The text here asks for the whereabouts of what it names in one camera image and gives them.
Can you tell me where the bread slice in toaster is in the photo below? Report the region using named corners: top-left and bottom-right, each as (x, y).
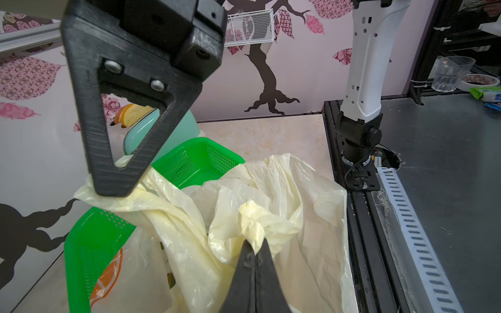
top-left (113, 104), bottom-right (154, 128)

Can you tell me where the white wire shelf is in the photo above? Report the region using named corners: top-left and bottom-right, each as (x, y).
top-left (224, 9), bottom-right (275, 48)

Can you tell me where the mint green toaster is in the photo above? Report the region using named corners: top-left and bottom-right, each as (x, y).
top-left (123, 107), bottom-right (202, 161)

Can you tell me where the white tape roll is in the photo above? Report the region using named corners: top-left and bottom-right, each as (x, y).
top-left (457, 74), bottom-right (500, 92)

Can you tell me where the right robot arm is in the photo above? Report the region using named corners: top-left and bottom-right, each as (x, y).
top-left (61, 1), bottom-right (410, 197)

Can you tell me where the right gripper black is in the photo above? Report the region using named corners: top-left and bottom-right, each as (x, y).
top-left (61, 1), bottom-right (228, 197)

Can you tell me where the clear drinking glass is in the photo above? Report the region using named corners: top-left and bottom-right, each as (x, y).
top-left (431, 56), bottom-right (476, 93)

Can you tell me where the white slotted cable duct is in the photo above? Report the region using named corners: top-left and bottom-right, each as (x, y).
top-left (373, 167), bottom-right (463, 312)

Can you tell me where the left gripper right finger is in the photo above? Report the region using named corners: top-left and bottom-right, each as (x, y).
top-left (255, 239), bottom-right (291, 313)

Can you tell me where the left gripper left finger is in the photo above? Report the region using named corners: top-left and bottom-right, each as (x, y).
top-left (220, 240), bottom-right (257, 313)

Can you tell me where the yellow translucent plastic bag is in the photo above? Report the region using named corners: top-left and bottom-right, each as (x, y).
top-left (75, 153), bottom-right (357, 312)

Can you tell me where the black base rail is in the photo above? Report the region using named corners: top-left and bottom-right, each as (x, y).
top-left (321, 99), bottom-right (424, 313)

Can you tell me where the green plastic basket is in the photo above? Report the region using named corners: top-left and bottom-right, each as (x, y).
top-left (64, 137), bottom-right (245, 312)

